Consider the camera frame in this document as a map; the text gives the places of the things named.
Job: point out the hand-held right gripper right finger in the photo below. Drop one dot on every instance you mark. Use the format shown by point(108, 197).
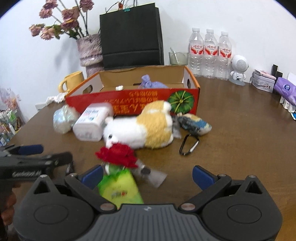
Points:
point(203, 177)

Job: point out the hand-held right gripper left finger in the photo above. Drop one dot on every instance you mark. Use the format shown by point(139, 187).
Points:
point(92, 177)

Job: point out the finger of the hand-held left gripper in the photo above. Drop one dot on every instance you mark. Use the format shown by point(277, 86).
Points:
point(30, 149)
point(60, 158)

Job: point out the black carabiner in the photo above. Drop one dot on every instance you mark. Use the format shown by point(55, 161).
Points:
point(185, 154)

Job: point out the green packet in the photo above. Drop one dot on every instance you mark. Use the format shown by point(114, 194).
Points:
point(120, 187)

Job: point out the red rose flower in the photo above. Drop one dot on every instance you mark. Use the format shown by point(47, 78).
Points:
point(118, 155)

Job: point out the blue and yellow pouch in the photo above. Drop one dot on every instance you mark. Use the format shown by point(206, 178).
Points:
point(196, 124)

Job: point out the orange cardboard box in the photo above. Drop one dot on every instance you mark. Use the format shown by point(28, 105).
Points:
point(92, 102)

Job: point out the person's left hand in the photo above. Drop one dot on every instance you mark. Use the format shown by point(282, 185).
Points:
point(6, 208)

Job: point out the crumpled clear plastic bag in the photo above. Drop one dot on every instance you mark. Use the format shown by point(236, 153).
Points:
point(62, 120)

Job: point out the rack of colourful packets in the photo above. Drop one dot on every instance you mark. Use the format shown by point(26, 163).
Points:
point(9, 115)

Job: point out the white plastic tub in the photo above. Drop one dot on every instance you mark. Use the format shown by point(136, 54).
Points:
point(92, 122)

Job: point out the crumpled white tissue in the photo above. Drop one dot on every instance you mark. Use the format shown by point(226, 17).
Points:
point(55, 98)

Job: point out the white and tan plush toy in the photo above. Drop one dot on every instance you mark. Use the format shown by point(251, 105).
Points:
point(148, 129)

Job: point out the yellow mug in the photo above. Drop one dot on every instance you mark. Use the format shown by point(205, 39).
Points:
point(72, 81)

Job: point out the small white cap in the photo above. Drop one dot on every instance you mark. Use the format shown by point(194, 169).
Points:
point(119, 87)

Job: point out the purple burlap pouch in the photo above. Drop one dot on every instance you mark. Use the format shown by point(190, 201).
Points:
point(149, 82)

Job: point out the pink textured vase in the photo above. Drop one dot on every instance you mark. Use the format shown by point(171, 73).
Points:
point(90, 53)

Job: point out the white robot speaker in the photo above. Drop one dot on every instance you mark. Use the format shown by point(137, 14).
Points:
point(239, 64)

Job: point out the grey glass cup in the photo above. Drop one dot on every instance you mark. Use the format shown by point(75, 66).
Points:
point(182, 59)

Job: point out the pink case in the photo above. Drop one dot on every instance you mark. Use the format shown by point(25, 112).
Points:
point(266, 74)

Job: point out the purple tissue pack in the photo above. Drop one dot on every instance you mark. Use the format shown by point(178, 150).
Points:
point(285, 89)

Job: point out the clear water bottle red label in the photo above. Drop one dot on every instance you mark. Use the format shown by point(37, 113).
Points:
point(210, 53)
point(196, 53)
point(224, 55)

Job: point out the clear spoon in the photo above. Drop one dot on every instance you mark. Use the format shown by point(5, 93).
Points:
point(174, 54)

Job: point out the small black box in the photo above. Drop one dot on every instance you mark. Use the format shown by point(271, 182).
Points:
point(276, 70)

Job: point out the dried pink roses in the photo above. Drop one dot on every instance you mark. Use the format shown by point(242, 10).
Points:
point(67, 16)

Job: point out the black paper bag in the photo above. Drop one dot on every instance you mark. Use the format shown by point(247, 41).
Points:
point(130, 37)

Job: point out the green binder clip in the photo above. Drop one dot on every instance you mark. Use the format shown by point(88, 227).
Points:
point(126, 9)

